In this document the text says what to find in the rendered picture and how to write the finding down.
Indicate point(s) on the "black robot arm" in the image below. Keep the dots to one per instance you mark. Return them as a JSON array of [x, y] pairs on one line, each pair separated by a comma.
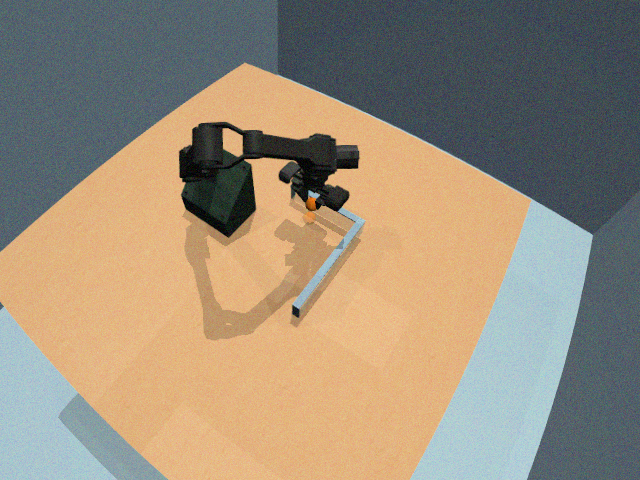
[[205, 156]]

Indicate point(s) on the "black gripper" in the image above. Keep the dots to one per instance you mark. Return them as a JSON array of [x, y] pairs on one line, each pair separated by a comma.
[[333, 197]]

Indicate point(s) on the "light blue flat bar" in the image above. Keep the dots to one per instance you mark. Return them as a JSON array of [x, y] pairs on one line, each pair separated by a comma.
[[331, 259]]

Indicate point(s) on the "low clear corner walls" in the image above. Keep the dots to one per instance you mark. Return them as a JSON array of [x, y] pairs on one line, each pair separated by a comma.
[[339, 220]]

